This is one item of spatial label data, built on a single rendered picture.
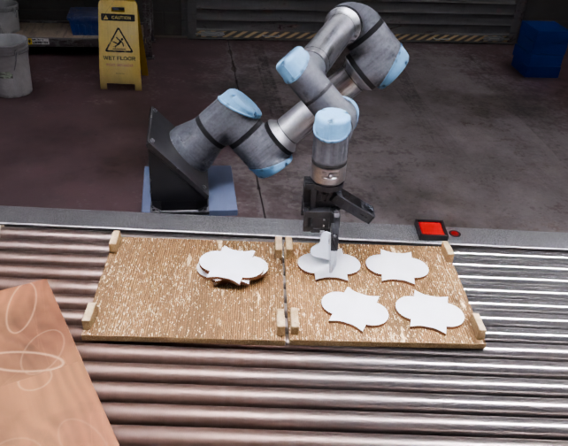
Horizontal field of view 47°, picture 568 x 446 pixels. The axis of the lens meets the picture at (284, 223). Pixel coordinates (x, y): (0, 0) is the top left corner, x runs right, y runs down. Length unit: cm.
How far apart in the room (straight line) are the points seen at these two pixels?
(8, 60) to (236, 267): 361
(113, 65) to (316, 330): 381
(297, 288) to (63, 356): 55
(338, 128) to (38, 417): 76
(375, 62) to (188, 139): 55
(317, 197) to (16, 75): 371
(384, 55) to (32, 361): 112
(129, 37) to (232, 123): 317
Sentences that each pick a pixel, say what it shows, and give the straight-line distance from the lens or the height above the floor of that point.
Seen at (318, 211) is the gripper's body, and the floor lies 111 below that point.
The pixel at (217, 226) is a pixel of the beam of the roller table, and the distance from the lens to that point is 171.
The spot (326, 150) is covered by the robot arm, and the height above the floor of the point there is 126.
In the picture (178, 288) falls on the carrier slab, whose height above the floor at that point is 94.
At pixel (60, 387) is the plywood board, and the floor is 104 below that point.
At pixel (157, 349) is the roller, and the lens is 136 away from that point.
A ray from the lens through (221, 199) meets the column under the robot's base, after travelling 191.
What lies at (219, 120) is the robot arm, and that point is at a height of 111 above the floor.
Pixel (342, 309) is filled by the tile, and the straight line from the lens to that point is 143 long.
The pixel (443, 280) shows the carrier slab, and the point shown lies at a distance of 158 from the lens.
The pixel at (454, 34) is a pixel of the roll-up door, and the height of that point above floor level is 9.
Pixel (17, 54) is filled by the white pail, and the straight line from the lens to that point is 488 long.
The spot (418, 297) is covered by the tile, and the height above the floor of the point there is 94.
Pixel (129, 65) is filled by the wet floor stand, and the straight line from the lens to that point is 495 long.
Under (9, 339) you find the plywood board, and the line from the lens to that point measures 125.
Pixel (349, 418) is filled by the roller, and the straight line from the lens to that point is 125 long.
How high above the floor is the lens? 186
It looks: 33 degrees down
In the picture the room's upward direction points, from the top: 4 degrees clockwise
